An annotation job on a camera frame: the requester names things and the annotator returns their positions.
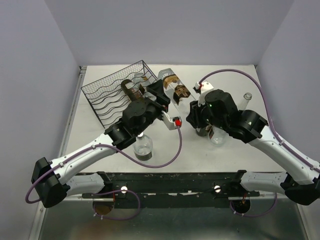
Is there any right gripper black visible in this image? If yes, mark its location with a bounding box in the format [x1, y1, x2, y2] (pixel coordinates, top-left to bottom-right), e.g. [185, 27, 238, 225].
[186, 97, 228, 132]

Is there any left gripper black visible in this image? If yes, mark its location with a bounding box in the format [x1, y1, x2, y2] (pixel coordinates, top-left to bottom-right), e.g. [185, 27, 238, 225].
[134, 80, 171, 136]

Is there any clear square bottle black label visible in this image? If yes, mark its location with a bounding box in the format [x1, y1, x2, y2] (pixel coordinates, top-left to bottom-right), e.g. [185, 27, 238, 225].
[132, 73, 151, 95]

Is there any olive green wine bottle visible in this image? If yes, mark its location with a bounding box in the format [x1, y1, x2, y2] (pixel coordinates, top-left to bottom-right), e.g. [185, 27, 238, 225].
[120, 79, 145, 102]

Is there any square clear bottle dark cap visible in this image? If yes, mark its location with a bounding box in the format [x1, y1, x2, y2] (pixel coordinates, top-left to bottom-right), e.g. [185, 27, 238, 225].
[157, 68, 196, 119]

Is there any black wire wine rack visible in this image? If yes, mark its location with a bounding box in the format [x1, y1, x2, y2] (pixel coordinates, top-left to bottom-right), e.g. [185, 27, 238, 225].
[81, 60, 157, 129]

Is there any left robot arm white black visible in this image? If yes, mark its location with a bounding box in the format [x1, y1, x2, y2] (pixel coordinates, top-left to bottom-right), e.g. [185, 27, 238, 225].
[31, 80, 170, 208]

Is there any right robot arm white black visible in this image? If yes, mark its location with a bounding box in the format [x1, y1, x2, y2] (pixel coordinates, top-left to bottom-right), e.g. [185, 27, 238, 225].
[186, 89, 320, 206]

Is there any round clear flask bottle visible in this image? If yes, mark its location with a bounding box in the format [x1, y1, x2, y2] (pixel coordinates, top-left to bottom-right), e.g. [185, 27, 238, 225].
[208, 126, 229, 147]

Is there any tall clear frosted bottle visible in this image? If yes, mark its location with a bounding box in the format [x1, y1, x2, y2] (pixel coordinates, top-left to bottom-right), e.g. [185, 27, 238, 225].
[238, 92, 252, 111]

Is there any round clear bottle silver cap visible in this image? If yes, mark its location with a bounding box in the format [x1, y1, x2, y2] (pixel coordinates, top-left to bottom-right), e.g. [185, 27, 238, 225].
[133, 132, 153, 161]

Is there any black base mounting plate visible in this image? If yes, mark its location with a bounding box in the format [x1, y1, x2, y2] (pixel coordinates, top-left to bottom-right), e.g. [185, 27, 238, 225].
[74, 171, 293, 210]

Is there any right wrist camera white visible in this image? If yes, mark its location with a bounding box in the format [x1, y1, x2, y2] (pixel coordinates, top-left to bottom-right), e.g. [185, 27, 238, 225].
[193, 80, 214, 107]

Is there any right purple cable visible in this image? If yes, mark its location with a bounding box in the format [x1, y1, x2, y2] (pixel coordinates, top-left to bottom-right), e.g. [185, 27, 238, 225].
[198, 68, 320, 173]

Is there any purple cable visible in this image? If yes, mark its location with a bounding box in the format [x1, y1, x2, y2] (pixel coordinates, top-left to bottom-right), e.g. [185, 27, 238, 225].
[24, 126, 183, 205]
[198, 68, 320, 173]

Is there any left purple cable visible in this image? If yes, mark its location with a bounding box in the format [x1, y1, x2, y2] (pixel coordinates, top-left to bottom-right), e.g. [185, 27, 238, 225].
[24, 126, 183, 205]

